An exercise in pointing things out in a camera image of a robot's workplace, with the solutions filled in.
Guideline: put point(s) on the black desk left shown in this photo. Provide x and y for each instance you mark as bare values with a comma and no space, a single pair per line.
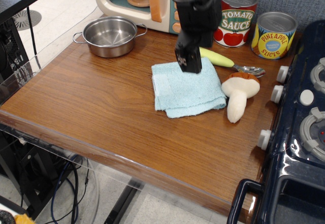
9,33

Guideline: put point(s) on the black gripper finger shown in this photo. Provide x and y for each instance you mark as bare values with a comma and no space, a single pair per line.
188,57

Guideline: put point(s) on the light blue cloth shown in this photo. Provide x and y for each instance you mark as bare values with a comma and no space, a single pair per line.
181,94

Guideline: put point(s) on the toy microwave oven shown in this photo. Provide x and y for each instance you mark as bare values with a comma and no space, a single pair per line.
142,3

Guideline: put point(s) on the tomato sauce can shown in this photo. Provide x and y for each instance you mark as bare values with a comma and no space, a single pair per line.
236,20

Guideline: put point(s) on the black table leg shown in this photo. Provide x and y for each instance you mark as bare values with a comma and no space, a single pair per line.
123,203

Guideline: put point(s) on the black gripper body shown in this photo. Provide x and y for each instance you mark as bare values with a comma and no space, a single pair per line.
199,19

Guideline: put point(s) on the small steel pot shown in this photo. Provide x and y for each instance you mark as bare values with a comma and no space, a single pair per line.
110,37

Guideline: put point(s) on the clear acrylic table guard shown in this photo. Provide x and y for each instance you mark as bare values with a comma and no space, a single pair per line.
84,104

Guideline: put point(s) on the yellow handled metal spoon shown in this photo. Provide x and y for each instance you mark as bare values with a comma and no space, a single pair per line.
222,61

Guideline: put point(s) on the plush mushroom toy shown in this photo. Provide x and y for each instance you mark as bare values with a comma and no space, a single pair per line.
239,87

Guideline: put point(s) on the pineapple slices can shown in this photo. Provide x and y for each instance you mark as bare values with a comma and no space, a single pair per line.
273,35

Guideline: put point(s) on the dark blue toy stove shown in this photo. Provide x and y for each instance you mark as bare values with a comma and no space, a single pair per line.
292,186

